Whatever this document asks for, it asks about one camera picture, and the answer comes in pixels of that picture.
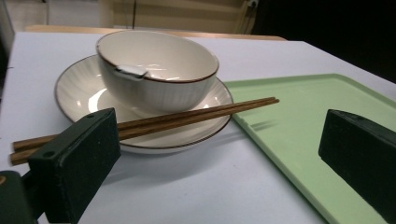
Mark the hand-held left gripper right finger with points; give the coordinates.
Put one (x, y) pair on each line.
(361, 149)

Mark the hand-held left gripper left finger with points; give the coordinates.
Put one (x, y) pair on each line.
(74, 161)

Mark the white ceramic plate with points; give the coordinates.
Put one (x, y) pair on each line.
(93, 93)

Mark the light green plastic tray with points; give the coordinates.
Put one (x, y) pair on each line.
(305, 102)

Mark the white ceramic bowl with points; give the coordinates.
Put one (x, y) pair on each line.
(162, 90)

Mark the brown wooden chopstick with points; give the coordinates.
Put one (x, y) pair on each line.
(199, 117)
(199, 109)

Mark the beige curtain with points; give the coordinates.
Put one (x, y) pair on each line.
(180, 14)

